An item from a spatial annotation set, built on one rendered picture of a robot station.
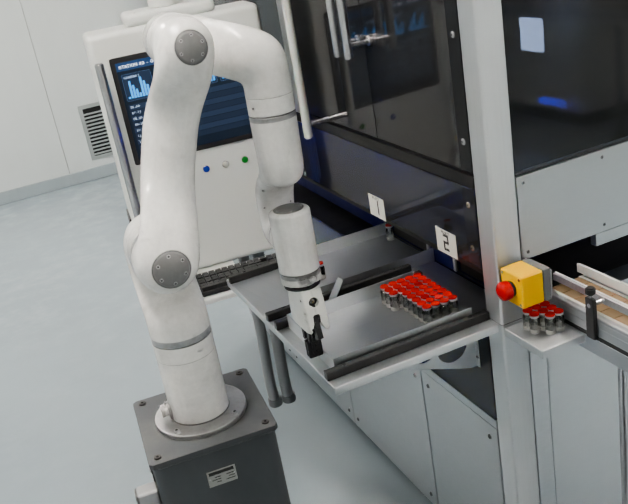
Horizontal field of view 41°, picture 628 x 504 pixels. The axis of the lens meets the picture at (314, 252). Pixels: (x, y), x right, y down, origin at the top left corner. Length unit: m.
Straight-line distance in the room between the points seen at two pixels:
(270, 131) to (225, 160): 0.98
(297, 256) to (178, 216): 0.27
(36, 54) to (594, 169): 5.59
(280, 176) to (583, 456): 1.07
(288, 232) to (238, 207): 0.96
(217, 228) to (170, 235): 1.08
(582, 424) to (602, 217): 0.52
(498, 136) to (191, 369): 0.76
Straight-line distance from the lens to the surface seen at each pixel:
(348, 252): 2.33
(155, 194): 1.54
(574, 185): 1.87
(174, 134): 1.52
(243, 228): 2.62
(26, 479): 3.42
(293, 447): 3.12
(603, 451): 2.25
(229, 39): 1.56
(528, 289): 1.75
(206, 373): 1.68
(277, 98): 1.57
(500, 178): 1.75
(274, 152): 1.59
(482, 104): 1.69
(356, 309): 2.01
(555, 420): 2.09
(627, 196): 1.98
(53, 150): 7.10
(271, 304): 2.12
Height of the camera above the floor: 1.78
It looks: 22 degrees down
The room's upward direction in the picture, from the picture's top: 10 degrees counter-clockwise
